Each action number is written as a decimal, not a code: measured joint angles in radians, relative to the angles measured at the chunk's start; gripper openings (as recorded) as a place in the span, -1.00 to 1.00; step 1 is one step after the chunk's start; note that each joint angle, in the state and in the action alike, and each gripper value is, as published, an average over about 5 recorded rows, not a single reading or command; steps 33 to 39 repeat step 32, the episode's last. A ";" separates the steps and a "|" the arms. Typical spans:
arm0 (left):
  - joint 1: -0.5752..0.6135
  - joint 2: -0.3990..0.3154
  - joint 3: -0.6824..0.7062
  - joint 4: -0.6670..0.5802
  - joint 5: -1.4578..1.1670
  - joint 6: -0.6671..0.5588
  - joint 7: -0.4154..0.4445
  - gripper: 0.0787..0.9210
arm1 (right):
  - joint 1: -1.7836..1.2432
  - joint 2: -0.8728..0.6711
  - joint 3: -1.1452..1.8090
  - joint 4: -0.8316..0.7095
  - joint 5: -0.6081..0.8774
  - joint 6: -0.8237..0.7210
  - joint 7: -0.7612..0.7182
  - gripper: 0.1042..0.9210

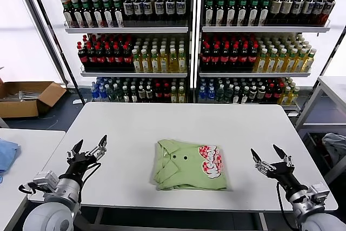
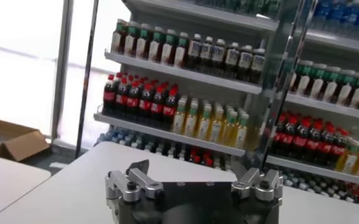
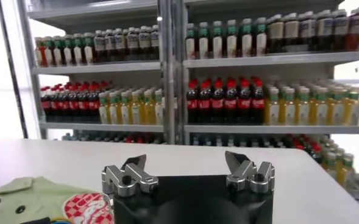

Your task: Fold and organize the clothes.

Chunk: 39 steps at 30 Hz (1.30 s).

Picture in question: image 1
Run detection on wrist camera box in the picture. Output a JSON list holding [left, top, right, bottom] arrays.
[[32, 170, 59, 192], [310, 183, 331, 202]]

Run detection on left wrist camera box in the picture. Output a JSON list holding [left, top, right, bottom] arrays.
[[32, 170, 59, 192]]

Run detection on open cardboard box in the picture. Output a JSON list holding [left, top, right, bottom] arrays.
[[0, 78, 68, 118]]

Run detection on small white side table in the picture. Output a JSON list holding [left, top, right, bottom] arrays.
[[0, 127, 67, 231]]

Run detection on light green polo shirt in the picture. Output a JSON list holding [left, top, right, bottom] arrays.
[[153, 138, 229, 192]]

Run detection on grey shelf unit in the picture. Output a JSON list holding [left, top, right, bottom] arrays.
[[198, 0, 332, 111], [45, 0, 196, 104]]

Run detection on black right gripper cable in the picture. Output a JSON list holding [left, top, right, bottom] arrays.
[[275, 183, 291, 218]]

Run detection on large white folding table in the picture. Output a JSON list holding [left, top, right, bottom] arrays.
[[26, 102, 339, 231]]

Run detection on light blue cloth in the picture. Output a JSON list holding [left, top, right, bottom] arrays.
[[0, 138, 22, 183]]

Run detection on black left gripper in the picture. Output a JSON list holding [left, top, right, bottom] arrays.
[[63, 134, 108, 182]]

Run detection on grey metal cart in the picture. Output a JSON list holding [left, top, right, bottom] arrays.
[[294, 76, 346, 186]]

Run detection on brown tea bottle white label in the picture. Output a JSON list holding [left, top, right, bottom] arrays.
[[323, 0, 337, 25]]

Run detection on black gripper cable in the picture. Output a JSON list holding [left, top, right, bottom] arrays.
[[275, 183, 291, 218], [79, 162, 103, 186]]

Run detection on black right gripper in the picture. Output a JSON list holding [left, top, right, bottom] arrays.
[[250, 144, 309, 197]]

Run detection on grey crumpled cloth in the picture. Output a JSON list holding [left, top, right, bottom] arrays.
[[321, 133, 346, 167]]

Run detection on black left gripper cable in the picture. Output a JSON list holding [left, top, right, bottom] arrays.
[[79, 162, 103, 186]]

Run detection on dark bottle green white label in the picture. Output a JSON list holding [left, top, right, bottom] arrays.
[[258, 0, 271, 27], [102, 0, 114, 28], [112, 0, 125, 28], [226, 0, 238, 27], [205, 0, 216, 27], [82, 0, 94, 28], [72, 0, 84, 28], [92, 0, 104, 28], [62, 0, 74, 28], [248, 0, 260, 27], [215, 0, 227, 27], [237, 0, 249, 27]]

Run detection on cola bottle red cap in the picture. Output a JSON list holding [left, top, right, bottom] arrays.
[[77, 41, 89, 70], [104, 42, 116, 70], [86, 42, 98, 70], [113, 42, 124, 70], [264, 83, 274, 102], [211, 42, 222, 69], [202, 42, 212, 69], [154, 83, 163, 103], [229, 42, 240, 69], [272, 83, 282, 102], [163, 83, 171, 103], [239, 42, 249, 69], [220, 42, 231, 69], [122, 42, 134, 70], [95, 42, 107, 70], [248, 42, 259, 69]]

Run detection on metal parts in carton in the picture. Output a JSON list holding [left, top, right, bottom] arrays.
[[2, 90, 41, 102]]

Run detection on diagonal metal frame bar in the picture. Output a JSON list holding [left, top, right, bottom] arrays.
[[12, 0, 86, 104]]

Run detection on dark bottle white blue label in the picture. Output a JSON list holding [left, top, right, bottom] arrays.
[[123, 0, 135, 22], [154, 0, 165, 22], [165, 0, 176, 22], [302, 0, 316, 25], [133, 0, 144, 22], [312, 0, 327, 25], [176, 0, 187, 22], [291, 0, 305, 25], [142, 0, 154, 22]]

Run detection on dark bottle beige label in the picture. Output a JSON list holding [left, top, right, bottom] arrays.
[[269, 0, 283, 25], [280, 0, 294, 25]]

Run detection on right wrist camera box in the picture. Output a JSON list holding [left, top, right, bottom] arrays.
[[310, 183, 331, 202]]

